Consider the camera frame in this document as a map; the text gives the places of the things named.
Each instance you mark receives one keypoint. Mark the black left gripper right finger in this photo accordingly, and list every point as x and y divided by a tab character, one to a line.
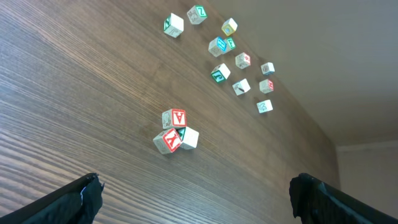
319	203

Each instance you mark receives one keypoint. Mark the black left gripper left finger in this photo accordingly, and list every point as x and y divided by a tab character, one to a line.
77	202

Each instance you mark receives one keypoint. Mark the red letter Y block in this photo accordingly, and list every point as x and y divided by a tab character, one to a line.
167	141

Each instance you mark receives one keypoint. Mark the red letter A block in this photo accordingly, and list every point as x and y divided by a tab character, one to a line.
174	118

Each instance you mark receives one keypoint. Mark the plain Z wooden block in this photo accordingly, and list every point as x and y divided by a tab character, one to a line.
189	138

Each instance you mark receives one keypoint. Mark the bird picture wooden block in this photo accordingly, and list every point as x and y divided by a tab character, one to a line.
264	106

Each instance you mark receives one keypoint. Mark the red letter M block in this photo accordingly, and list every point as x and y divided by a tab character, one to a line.
266	86

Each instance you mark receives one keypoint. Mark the hammer picture wooden block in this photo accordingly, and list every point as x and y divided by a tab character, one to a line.
241	87

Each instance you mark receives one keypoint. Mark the blue side wooden block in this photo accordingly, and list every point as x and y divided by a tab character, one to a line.
267	68

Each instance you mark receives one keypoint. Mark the red number 9 block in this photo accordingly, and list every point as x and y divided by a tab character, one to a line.
242	60

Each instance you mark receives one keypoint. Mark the green J side block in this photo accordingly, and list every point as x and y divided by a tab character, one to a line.
220	73

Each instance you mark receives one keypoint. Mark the blue letter H block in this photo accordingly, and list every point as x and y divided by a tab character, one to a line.
217	47

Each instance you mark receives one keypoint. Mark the yellow wooden block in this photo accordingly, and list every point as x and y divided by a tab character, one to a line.
229	27

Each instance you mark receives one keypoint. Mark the plain pale wooden block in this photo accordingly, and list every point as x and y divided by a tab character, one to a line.
173	25

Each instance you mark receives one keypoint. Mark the green letter Z block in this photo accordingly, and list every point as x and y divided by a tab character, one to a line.
197	14

